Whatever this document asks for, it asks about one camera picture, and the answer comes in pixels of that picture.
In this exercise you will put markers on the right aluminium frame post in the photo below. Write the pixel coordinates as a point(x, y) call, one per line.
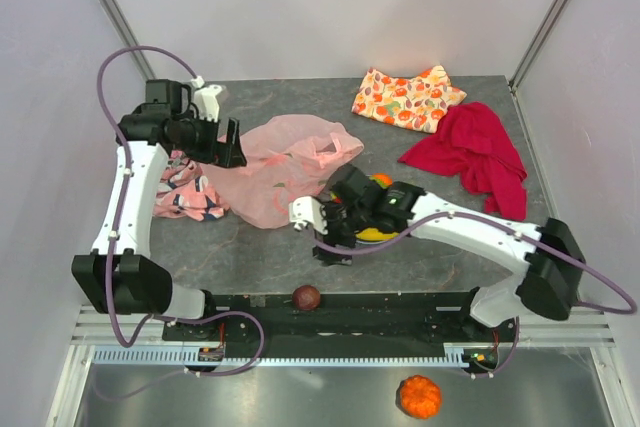
point(549, 21)

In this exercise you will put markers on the orange fake orange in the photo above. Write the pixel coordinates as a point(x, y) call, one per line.
point(382, 179)

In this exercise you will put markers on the aluminium frame post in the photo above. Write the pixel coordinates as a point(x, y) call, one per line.
point(117, 17)
point(549, 21)

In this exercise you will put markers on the pink translucent plastic bag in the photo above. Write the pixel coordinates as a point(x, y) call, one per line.
point(288, 157)

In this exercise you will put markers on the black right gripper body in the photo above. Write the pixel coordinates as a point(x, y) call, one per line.
point(344, 223)

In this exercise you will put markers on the left aluminium frame post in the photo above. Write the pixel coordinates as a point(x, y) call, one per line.
point(117, 17)

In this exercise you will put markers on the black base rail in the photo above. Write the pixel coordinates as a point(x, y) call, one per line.
point(436, 318)

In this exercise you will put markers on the pink navy patterned cloth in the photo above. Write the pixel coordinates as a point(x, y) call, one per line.
point(185, 191)

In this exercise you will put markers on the red cloth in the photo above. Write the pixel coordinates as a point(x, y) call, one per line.
point(471, 143)

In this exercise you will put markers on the yellow floral cloth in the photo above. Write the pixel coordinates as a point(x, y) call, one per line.
point(417, 104)

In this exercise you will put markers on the dark purple fake fruit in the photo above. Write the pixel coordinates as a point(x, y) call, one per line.
point(306, 298)

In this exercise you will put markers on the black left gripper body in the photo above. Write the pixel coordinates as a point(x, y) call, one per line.
point(198, 139)

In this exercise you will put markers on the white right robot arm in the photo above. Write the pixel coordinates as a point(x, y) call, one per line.
point(544, 261)

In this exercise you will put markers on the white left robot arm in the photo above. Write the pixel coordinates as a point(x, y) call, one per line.
point(117, 275)

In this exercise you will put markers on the yellow fake mango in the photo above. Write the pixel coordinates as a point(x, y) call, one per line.
point(374, 235)

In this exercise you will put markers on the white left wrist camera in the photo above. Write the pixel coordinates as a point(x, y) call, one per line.
point(207, 98)

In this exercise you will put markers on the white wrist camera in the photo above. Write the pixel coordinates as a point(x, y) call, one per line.
point(207, 98)
point(307, 211)

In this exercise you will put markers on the orange fake pumpkin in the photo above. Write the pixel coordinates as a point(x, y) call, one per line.
point(419, 397)

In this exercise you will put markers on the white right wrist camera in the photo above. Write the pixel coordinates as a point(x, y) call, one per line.
point(307, 211)

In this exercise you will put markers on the white slotted cable duct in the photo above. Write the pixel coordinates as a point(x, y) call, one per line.
point(194, 356)

